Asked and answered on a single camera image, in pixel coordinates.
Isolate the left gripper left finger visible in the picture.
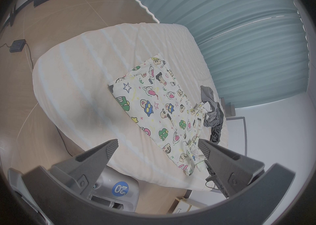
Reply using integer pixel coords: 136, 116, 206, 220
51, 139, 119, 196

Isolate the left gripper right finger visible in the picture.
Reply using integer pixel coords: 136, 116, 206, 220
199, 139, 266, 198

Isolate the white printed pyjama top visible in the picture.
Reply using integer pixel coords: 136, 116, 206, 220
108, 56, 206, 177

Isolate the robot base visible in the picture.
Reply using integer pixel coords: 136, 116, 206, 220
85, 166, 140, 213

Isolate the bed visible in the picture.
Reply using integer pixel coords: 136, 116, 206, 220
32, 23, 247, 191

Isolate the black garment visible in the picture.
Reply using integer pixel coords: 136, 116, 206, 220
210, 120, 223, 143

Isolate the dark grey garment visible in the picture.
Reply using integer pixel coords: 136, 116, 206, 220
203, 102, 224, 128

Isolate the grey bedside table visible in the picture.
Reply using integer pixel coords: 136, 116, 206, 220
220, 97, 236, 118

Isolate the cream small cabinet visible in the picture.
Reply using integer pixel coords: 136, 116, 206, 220
168, 191, 208, 214

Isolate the black power adapter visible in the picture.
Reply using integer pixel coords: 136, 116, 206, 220
9, 39, 26, 53

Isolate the black cable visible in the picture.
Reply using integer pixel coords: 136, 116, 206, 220
204, 160, 230, 198

